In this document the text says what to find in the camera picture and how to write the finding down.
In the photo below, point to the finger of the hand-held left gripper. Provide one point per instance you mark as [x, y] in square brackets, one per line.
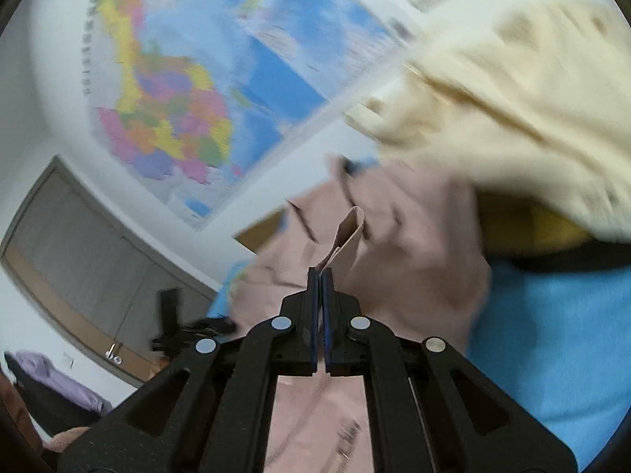
[212, 327]

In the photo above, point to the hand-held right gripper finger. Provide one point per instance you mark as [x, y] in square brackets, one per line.
[328, 315]
[315, 315]

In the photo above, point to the pink garment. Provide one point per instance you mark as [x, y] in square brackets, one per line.
[419, 256]

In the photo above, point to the wooden headboard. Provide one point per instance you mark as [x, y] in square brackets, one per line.
[261, 234]

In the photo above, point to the grey wooden door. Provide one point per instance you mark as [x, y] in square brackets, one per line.
[74, 266]

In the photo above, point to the purple cloth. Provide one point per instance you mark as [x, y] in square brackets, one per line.
[54, 374]

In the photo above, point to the blue floral bed sheet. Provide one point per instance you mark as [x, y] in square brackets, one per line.
[542, 345]

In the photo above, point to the mustard garment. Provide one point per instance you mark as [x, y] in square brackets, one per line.
[532, 229]

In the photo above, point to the cream garment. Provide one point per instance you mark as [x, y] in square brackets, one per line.
[517, 83]

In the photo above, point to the colourful wall map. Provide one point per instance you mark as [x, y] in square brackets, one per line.
[197, 83]

